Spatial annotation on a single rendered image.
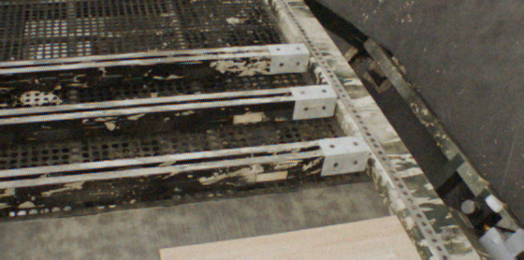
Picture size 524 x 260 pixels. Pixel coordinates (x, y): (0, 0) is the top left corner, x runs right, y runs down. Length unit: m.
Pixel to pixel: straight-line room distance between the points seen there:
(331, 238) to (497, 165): 1.19
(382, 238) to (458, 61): 1.47
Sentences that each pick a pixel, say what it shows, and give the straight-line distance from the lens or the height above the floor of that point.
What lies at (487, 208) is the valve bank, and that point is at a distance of 1.49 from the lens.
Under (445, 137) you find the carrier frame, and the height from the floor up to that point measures 0.18.
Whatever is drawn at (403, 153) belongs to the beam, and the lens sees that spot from 1.58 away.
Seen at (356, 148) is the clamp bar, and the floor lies 0.95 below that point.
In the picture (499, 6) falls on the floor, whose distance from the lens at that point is 2.75.
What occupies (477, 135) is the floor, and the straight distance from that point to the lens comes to 2.51.
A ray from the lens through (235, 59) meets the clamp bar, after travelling 1.80.
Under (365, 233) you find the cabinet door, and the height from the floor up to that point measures 0.97.
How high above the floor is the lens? 2.00
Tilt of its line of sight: 34 degrees down
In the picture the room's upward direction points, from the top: 64 degrees counter-clockwise
